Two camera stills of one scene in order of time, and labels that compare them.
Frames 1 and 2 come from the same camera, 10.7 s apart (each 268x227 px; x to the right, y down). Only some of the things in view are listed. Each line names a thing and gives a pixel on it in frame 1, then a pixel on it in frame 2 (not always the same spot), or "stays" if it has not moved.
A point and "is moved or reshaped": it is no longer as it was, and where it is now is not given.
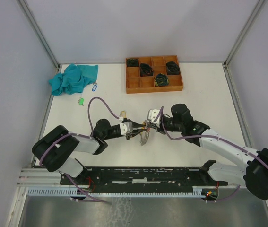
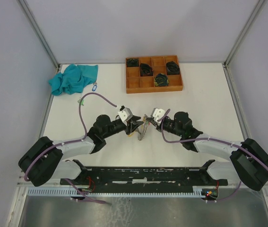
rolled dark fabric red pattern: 145,70 stays
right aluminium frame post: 225,68 stays
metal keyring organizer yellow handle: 144,134 is moved or reshaped
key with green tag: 81,101 stays
